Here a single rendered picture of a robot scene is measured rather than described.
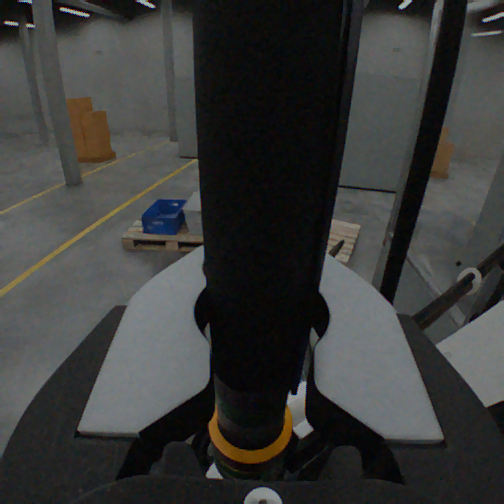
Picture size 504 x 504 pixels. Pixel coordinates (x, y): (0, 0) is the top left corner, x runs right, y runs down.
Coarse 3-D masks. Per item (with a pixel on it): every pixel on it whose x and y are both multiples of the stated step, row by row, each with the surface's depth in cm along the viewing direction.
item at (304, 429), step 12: (300, 384) 19; (300, 396) 18; (300, 432) 16; (312, 432) 16; (300, 444) 16; (312, 444) 17; (324, 444) 17; (288, 456) 17; (300, 456) 17; (312, 456) 17; (288, 468) 17; (300, 468) 19
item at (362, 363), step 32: (320, 288) 9; (352, 288) 9; (320, 320) 9; (352, 320) 8; (384, 320) 8; (320, 352) 7; (352, 352) 7; (384, 352) 7; (320, 384) 6; (352, 384) 6; (384, 384) 6; (416, 384) 6; (320, 416) 6; (352, 416) 6; (384, 416) 5; (416, 416) 5
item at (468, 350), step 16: (480, 320) 44; (496, 320) 42; (464, 336) 45; (480, 336) 43; (496, 336) 41; (448, 352) 46; (464, 352) 43; (480, 352) 41; (496, 352) 39; (464, 368) 42; (480, 368) 40; (496, 368) 38; (480, 384) 39; (496, 384) 37; (496, 400) 35
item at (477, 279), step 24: (456, 0) 8; (456, 24) 9; (456, 48) 9; (432, 72) 10; (432, 96) 10; (432, 120) 11; (432, 144) 11; (408, 192) 13; (408, 216) 13; (408, 240) 14; (480, 264) 31; (384, 288) 16; (456, 288) 27; (432, 312) 24
